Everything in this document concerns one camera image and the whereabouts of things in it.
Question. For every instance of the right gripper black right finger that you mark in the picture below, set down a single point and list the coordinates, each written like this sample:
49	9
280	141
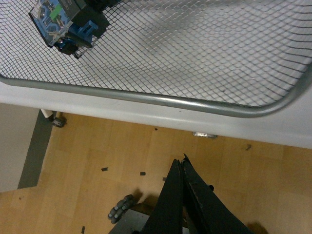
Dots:
206	211

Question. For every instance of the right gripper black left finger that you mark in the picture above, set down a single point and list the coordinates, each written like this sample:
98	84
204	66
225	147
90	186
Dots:
166	217

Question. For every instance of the red emergency stop button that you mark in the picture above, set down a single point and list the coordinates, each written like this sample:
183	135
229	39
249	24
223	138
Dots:
71	26

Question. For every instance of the silver mesh rack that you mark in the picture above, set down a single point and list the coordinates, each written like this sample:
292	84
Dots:
238	58

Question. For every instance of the grey omni wheel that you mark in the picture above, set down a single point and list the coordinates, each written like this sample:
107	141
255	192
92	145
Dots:
121	208

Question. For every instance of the grey caster wheel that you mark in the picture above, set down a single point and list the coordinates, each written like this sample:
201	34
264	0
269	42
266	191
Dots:
59	122

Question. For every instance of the white table leg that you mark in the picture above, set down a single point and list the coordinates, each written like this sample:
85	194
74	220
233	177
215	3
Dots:
48	114

